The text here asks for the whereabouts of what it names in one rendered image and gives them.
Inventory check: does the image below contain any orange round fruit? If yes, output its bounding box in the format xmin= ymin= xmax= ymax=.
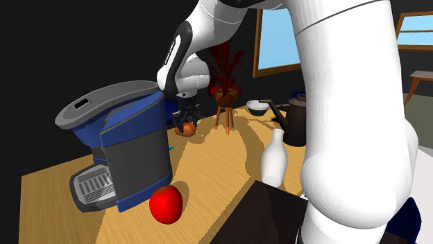
xmin=174 ymin=122 xmax=197 ymax=137

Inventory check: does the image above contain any red plant in pot stand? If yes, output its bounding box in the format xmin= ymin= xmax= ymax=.
xmin=207 ymin=42 xmax=247 ymax=136

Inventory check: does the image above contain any blue and grey coffee machine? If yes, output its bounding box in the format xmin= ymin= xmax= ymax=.
xmin=54 ymin=80 xmax=173 ymax=214

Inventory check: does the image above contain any white and dark bowl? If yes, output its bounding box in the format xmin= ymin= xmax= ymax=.
xmin=246 ymin=100 xmax=271 ymax=117

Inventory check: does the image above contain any red tomato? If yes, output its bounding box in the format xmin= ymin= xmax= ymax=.
xmin=148 ymin=184 xmax=184 ymax=225

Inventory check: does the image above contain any white bottle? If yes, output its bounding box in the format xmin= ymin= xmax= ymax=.
xmin=260 ymin=128 xmax=289 ymax=189

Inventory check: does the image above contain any dark brown kettle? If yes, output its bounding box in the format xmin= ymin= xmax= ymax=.
xmin=258 ymin=94 xmax=307 ymax=148

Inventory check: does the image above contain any wooden framed window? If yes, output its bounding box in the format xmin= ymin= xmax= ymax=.
xmin=396 ymin=10 xmax=433 ymax=51
xmin=252 ymin=8 xmax=302 ymax=78

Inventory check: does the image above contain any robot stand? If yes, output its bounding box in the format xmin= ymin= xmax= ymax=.
xmin=210 ymin=180 xmax=418 ymax=244

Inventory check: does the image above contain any wooden side table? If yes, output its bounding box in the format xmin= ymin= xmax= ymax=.
xmin=403 ymin=70 xmax=433 ymax=107

